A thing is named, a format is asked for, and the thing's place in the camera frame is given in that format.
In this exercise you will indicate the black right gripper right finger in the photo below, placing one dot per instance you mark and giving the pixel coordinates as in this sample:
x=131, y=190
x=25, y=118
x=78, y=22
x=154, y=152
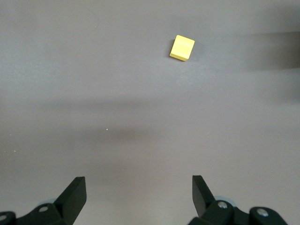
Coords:
x=204, y=201

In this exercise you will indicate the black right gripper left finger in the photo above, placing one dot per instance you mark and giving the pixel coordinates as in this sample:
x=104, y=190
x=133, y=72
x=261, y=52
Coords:
x=70, y=204

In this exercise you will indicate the yellow wooden block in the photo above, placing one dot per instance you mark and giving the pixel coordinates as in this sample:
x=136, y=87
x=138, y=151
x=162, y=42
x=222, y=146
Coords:
x=182, y=48

